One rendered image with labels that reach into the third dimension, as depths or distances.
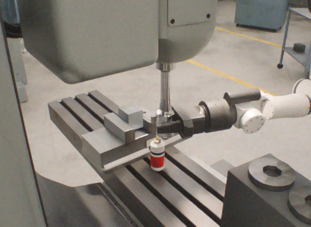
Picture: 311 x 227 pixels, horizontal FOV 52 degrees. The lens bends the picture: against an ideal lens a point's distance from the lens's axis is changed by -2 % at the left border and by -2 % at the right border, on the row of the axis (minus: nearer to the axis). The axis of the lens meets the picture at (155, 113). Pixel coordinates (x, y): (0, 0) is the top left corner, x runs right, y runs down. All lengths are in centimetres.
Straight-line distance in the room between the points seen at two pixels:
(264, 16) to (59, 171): 527
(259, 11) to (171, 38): 624
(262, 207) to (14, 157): 42
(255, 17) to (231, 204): 630
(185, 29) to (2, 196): 43
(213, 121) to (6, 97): 54
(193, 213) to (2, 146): 51
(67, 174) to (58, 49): 208
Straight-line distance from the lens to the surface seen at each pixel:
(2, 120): 46
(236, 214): 70
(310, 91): 104
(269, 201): 61
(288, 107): 98
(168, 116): 81
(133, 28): 55
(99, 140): 97
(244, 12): 695
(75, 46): 51
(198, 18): 67
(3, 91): 45
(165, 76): 77
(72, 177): 251
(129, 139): 94
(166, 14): 62
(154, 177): 92
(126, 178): 93
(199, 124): 83
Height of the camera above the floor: 155
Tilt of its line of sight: 28 degrees down
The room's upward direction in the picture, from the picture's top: straight up
